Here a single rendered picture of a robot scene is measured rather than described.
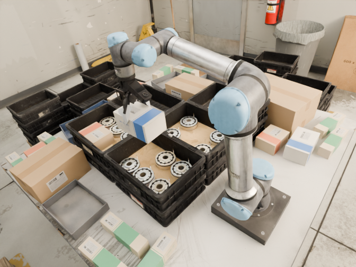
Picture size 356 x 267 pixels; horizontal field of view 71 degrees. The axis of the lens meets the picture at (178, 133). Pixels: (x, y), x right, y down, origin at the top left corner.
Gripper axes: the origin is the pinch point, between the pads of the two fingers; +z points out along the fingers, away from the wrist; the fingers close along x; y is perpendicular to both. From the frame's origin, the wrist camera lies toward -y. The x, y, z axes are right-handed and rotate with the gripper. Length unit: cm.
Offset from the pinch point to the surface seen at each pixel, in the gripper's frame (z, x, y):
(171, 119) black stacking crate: 22.7, -28.9, 9.9
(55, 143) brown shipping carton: 24, 23, 52
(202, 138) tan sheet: 27.8, -30.2, -11.3
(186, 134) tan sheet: 27.8, -27.6, -1.8
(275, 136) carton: 34, -60, -41
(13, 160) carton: 34, 43, 74
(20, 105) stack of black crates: 54, 3, 185
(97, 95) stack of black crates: 61, -57, 142
